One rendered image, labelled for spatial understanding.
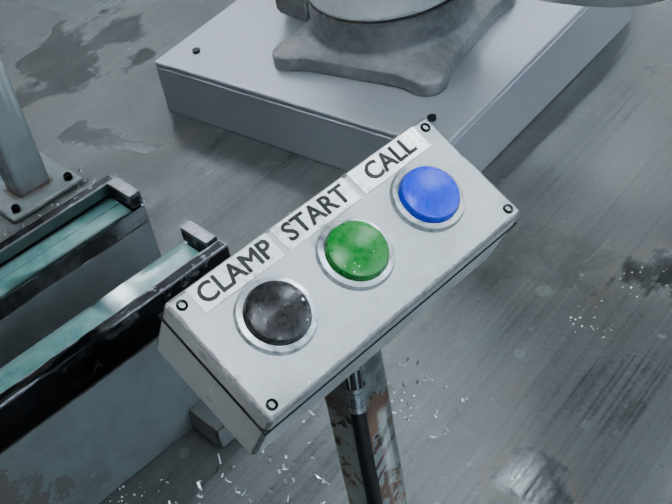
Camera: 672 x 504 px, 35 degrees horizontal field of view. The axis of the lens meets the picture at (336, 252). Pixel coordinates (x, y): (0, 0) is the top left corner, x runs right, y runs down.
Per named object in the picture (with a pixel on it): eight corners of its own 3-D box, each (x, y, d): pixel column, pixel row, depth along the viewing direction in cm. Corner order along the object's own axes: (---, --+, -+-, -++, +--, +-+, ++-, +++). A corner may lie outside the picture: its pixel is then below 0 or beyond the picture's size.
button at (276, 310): (269, 369, 47) (277, 353, 45) (224, 320, 47) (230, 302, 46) (318, 330, 48) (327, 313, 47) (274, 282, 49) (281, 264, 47)
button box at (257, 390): (252, 461, 49) (272, 423, 44) (151, 348, 50) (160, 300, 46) (490, 258, 57) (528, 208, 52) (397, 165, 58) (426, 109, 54)
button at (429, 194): (422, 246, 51) (433, 228, 50) (379, 203, 52) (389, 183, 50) (462, 214, 53) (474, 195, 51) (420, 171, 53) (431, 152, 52)
